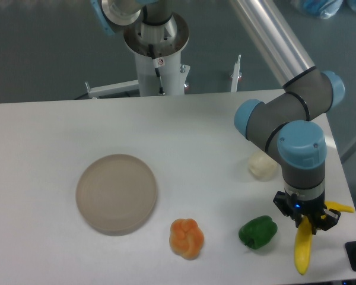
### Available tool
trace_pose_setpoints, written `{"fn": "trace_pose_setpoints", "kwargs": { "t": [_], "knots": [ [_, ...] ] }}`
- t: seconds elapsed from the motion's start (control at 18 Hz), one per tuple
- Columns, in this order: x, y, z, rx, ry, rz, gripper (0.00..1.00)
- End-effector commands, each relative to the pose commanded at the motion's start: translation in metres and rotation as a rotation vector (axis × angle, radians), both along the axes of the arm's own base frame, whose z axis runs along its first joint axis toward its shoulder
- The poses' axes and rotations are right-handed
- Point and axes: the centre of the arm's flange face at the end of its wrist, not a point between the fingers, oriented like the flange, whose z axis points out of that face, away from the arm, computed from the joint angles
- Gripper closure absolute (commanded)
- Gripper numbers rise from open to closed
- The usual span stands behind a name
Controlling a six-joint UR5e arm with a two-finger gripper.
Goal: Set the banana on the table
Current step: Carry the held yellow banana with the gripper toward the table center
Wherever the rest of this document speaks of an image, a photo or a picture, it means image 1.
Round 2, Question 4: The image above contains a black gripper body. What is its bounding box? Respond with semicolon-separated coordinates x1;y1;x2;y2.
273;181;341;231

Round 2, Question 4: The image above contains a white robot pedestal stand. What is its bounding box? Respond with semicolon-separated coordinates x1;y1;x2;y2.
84;11;244;100

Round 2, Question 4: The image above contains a beige round plate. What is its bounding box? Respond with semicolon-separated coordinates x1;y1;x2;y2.
75;154;158;236

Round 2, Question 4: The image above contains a blue plastic bag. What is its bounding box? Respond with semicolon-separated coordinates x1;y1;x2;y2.
290;0;356;20

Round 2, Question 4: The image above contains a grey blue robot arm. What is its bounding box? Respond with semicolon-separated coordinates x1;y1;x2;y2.
91;1;345;233

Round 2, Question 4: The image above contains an orange knotted toy bread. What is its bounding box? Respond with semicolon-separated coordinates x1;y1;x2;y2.
169;218;205;260

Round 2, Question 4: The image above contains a white toy garlic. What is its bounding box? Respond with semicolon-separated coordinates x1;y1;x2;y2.
248;150;278;181

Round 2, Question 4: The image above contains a green toy bell pepper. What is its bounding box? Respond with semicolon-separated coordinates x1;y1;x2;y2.
238;216;278;250

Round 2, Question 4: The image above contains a yellow toy banana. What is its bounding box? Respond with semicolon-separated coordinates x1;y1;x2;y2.
294;201;355;275

